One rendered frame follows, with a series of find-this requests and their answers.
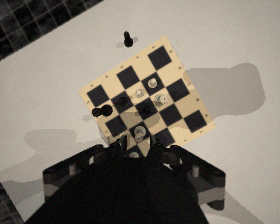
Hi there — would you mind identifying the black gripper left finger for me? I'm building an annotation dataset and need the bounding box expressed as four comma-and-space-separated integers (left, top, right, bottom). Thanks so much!
42, 135, 127, 201

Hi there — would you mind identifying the black and tan chessboard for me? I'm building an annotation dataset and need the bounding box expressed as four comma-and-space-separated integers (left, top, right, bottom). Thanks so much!
78, 35, 216, 157

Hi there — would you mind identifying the white pawn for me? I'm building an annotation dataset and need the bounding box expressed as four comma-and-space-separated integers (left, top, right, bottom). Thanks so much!
135, 89, 144, 98
148, 78, 157, 88

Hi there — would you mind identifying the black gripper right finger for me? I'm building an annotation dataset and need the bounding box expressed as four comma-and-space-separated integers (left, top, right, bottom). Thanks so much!
142, 135, 226, 211

